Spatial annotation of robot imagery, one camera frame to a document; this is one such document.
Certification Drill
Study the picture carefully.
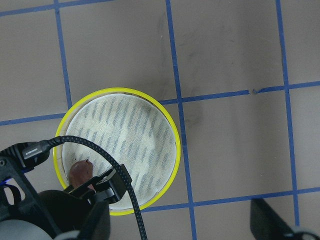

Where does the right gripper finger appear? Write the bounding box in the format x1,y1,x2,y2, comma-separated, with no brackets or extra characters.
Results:
249,198,320,240

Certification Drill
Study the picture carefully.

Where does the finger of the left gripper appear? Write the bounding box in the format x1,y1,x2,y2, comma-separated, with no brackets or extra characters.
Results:
92,167,127,203

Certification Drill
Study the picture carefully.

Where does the black braided camera cable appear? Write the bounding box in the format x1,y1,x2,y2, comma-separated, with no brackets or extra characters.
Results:
19,134,151,240

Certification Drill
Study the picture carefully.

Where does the brown bun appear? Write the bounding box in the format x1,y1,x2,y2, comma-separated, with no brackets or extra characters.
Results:
68,159,93,189

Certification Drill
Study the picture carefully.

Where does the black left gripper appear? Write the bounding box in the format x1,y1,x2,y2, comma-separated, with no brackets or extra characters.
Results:
0,141,113,240

